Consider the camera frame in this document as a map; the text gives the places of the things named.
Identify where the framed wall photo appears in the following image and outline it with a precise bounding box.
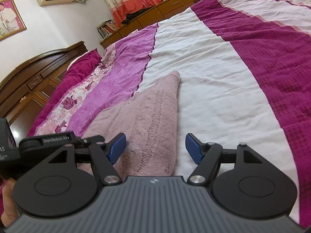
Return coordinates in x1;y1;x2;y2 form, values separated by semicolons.
0;0;27;41

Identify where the magenta velvet pillow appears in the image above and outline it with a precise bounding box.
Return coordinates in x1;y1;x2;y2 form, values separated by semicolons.
66;49;103;84

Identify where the dark cloth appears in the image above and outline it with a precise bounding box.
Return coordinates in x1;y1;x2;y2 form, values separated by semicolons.
121;7;153;26

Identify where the pink knit sweater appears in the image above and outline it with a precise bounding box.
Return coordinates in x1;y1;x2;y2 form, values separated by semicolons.
78;70;181;178

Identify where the stack of books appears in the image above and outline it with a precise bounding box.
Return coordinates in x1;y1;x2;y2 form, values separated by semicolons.
97;20;121;39

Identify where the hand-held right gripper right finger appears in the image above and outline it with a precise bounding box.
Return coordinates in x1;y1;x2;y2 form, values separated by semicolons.
185;133;266;185

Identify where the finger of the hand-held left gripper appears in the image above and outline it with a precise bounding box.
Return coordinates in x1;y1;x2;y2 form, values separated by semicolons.
73;136;106;149

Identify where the person's left hand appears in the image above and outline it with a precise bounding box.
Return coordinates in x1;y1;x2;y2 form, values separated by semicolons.
0;177;22;227

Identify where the carved wooden headboard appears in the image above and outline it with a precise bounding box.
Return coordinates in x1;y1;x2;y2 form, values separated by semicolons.
0;41;88;127

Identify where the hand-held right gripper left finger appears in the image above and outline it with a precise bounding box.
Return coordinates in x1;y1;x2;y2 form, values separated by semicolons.
46;133;127;185

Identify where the purple pink striped bedspread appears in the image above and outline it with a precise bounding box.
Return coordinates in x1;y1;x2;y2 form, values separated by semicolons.
26;0;311;229

